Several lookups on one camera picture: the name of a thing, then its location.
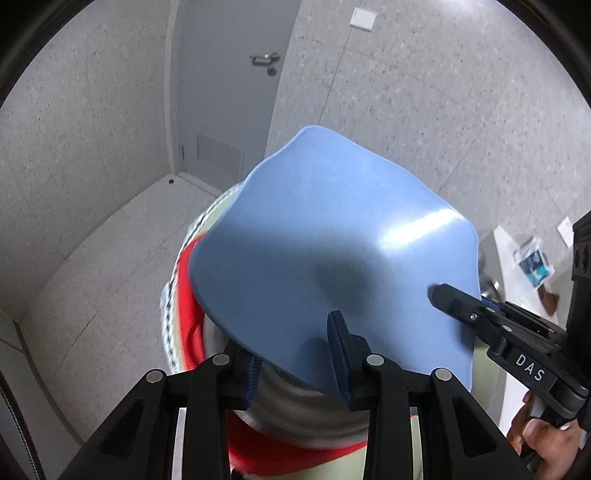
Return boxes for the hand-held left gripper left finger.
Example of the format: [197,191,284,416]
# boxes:
[58,353,265,480]

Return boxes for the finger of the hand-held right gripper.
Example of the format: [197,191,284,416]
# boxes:
[481,298,568,341]
[428,282,514,348]

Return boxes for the white paper sheet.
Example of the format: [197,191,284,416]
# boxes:
[556,215,576,246]

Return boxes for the pale green plate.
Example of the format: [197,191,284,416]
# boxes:
[230,342,509,480]

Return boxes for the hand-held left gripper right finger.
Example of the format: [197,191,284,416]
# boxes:
[326,310,509,480]

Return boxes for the brown object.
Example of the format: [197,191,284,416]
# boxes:
[537,288,560,317]

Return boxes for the grey bowl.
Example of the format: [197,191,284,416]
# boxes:
[248,362,371,449]

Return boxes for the grey door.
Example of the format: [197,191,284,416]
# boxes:
[168,0,304,191]

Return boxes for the white wall plate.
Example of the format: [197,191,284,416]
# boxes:
[349,7,378,31]

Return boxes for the door vent grille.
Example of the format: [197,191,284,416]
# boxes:
[196,133,245,177]

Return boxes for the blue bowl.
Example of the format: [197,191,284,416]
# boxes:
[187,126,480,398]

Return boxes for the white table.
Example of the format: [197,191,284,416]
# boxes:
[475,225,575,418]

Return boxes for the person's right hand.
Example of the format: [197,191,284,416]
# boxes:
[505,390,586,480]

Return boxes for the white striped rim plate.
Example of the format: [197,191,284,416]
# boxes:
[158,181,246,372]

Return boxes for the blue and white packet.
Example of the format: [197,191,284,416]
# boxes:
[512,236,555,289]

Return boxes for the metal flexible hose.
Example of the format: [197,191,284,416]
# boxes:
[0,369,35,480]

